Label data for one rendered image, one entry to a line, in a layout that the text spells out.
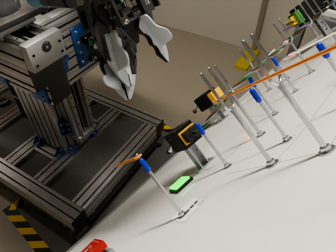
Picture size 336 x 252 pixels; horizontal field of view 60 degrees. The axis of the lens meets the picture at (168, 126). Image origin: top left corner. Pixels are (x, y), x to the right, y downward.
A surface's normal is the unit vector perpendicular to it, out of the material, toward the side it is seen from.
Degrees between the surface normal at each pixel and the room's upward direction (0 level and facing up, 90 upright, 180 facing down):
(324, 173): 53
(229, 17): 90
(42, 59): 90
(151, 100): 0
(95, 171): 0
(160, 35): 110
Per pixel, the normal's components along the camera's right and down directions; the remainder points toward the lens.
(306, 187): -0.60, -0.80
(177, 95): 0.00, -0.70
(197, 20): -0.51, 0.61
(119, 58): -0.81, 0.32
